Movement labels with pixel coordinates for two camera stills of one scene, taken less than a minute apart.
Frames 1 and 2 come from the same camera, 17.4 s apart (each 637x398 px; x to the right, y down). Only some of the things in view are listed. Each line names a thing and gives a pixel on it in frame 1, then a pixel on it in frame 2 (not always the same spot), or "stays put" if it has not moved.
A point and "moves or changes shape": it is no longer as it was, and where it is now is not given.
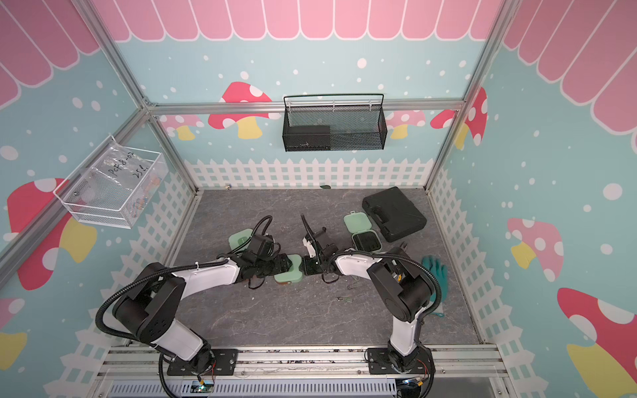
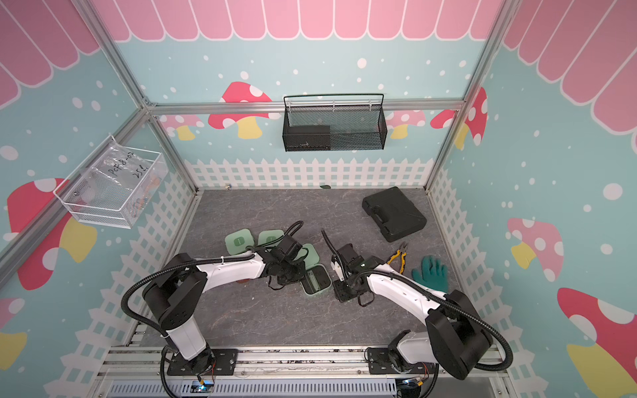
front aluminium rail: [147, 363] stays put
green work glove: [441, 274] stays put
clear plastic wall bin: [114, 186] stays put
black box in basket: [308, 138] stays put
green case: [237, 238] stays put
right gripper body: [314, 266] -> [344, 290]
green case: [364, 238] -> [318, 276]
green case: [294, 274] moves or changes shape
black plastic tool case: [396, 215] stays put
